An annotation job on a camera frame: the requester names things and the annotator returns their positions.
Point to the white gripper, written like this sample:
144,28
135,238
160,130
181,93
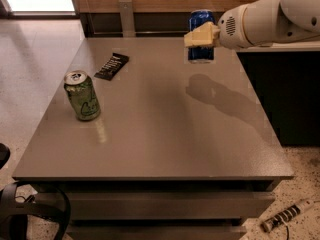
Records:
230,29

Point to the black round object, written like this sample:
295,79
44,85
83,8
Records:
4,154

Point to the grey table with drawers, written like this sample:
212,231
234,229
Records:
180,151

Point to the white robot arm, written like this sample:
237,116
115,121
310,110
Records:
260,23

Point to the green soda can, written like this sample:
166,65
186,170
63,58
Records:
81,95

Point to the black snack bar wrapper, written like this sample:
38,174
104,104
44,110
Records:
112,66

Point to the black chair base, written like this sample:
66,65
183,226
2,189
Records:
14,215

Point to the blue pepsi can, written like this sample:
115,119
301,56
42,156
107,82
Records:
200,54

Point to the left metal bracket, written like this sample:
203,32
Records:
127,18

